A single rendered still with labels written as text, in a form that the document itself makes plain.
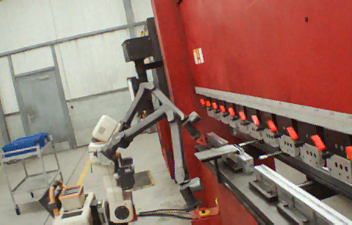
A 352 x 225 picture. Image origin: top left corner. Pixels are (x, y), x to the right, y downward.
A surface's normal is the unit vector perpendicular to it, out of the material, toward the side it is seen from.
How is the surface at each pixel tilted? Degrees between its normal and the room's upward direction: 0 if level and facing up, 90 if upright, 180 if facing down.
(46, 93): 90
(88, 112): 90
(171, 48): 90
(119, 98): 90
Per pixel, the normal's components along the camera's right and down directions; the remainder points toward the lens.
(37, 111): 0.13, 0.11
